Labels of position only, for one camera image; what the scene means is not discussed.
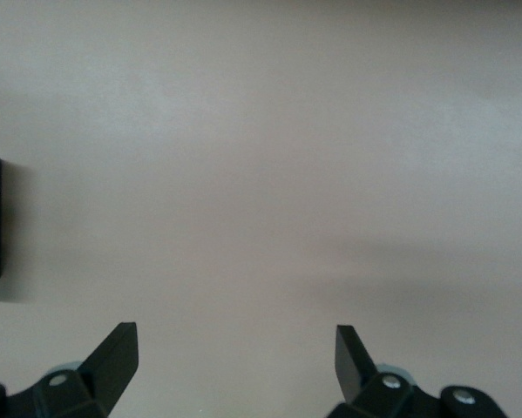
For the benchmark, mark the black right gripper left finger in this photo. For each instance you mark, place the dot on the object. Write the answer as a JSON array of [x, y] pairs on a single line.
[[99, 370]]

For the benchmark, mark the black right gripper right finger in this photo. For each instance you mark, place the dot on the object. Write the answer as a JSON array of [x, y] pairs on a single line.
[[356, 370]]

